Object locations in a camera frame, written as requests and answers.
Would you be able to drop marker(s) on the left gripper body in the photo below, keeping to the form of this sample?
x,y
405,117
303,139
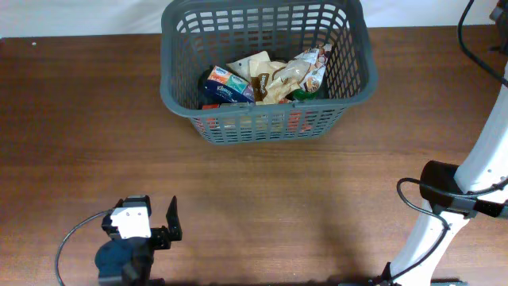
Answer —
x,y
160,238

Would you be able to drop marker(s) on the tissue pocket pack bundle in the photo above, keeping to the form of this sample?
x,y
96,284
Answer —
x,y
225,87

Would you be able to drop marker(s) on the brown snack bag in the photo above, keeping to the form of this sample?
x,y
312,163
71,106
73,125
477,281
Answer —
x,y
273,81
241,67

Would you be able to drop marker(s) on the green lid jar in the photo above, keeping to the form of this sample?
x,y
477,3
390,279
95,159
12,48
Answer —
x,y
302,95

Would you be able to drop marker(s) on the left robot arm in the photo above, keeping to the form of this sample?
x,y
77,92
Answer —
x,y
128,257

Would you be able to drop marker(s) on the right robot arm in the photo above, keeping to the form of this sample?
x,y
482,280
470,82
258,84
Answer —
x,y
448,196

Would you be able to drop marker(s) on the grey plastic basket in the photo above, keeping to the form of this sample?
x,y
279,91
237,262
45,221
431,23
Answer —
x,y
197,35

